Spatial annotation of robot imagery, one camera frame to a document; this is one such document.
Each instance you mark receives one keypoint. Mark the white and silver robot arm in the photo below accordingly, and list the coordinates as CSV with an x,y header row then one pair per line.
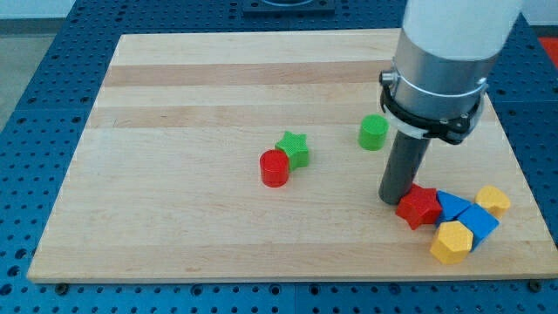
x,y
438,76

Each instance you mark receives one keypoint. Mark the blue triangle block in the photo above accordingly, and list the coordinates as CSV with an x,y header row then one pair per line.
x,y
452,206

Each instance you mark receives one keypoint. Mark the red cylinder block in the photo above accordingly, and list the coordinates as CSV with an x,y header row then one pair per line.
x,y
274,168

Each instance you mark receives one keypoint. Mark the light wooden board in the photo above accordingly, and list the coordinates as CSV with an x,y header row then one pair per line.
x,y
165,184

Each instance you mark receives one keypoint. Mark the green star block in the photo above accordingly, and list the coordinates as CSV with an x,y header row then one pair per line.
x,y
295,147

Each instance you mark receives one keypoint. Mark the green cylinder block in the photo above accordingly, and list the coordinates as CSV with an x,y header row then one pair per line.
x,y
372,132

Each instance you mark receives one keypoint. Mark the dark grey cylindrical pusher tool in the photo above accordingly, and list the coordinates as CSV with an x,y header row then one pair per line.
x,y
404,161

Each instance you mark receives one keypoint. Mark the red star block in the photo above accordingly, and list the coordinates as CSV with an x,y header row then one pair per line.
x,y
420,206

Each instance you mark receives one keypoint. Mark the yellow hexagon block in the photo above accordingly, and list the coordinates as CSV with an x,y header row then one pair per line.
x,y
451,243

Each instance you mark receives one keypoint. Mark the blue cube block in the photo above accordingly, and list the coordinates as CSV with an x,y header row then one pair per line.
x,y
480,222

